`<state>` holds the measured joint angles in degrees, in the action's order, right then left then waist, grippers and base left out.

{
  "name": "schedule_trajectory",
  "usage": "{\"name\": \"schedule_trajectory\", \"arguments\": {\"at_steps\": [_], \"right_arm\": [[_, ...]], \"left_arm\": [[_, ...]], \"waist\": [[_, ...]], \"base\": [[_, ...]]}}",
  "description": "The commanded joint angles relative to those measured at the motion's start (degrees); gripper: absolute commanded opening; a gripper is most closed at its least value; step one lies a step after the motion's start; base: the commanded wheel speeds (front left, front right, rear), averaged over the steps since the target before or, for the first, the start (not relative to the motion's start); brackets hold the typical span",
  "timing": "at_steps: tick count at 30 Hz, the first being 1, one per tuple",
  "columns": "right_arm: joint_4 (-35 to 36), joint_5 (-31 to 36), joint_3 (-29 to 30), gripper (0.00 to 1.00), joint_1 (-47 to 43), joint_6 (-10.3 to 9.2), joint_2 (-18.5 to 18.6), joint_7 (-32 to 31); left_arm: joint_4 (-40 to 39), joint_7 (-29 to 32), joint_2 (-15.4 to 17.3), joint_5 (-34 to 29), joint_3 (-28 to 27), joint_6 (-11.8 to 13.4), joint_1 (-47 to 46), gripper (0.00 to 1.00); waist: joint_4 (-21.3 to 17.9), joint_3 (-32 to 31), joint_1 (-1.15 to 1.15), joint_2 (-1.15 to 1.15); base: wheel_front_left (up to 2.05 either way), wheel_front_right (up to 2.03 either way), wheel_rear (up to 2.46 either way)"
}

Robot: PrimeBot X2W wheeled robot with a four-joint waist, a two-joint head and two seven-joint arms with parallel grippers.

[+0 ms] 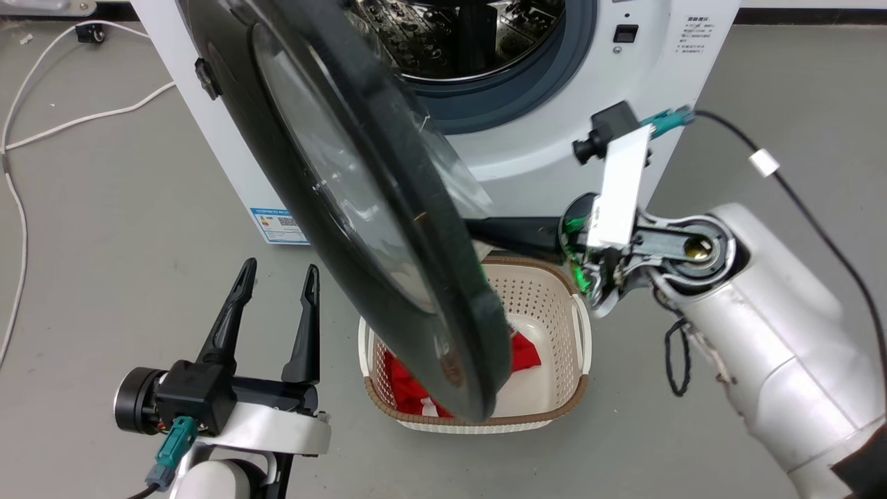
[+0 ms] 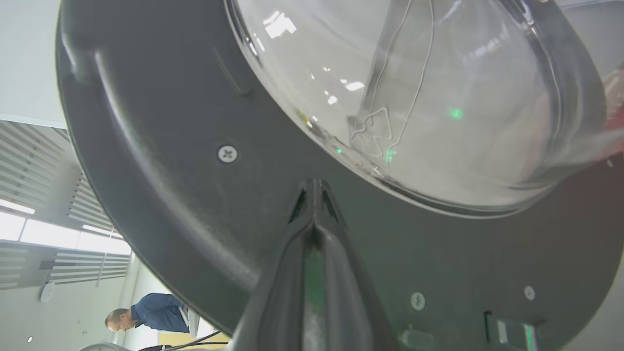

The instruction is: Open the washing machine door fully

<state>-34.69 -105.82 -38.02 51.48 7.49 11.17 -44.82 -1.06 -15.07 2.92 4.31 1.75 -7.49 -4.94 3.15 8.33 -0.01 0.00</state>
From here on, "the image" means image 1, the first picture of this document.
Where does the grey rubber door gasket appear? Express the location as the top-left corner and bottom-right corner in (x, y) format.
(407, 0), (599, 136)

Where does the white front-load washing machine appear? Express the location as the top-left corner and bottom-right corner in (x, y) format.
(132, 0), (742, 245)

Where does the teal right camera connector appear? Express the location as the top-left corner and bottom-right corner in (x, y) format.
(640, 105), (696, 137)

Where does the red cloth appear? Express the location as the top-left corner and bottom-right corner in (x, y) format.
(380, 331), (543, 419)

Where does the teal left camera connector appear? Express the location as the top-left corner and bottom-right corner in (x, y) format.
(144, 415), (199, 491)

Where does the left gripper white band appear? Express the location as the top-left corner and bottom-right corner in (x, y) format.
(197, 257), (333, 457)

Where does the teal camera connector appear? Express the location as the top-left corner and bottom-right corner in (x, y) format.
(640, 105), (696, 137)
(144, 415), (199, 491)

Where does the steel washing machine drum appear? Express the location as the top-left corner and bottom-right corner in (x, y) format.
(346, 0), (566, 81)

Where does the round black washing machine door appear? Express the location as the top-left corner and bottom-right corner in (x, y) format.
(177, 0), (513, 423)

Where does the grey metal plate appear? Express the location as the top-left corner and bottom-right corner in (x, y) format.
(0, 0), (98, 19)

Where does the white right camera mount plate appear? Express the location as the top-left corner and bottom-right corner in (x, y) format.
(586, 124), (653, 250)

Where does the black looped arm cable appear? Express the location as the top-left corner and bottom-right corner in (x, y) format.
(664, 317), (694, 399)

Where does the black right camera cable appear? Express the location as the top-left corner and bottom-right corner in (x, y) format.
(692, 110), (887, 392)

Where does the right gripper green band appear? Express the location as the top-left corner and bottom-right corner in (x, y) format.
(464, 193), (640, 319)

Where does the black door latch hook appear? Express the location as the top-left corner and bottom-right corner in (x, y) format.
(193, 58), (223, 100)

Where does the blue energy label sticker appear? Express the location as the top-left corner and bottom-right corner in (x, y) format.
(249, 206), (310, 245)

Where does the beige perforated laundry basket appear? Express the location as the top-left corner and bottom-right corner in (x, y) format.
(358, 252), (594, 435)

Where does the white cable tag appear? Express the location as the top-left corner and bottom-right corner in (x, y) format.
(749, 148), (781, 178)

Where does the white power cable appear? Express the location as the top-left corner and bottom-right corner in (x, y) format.
(0, 20), (176, 369)

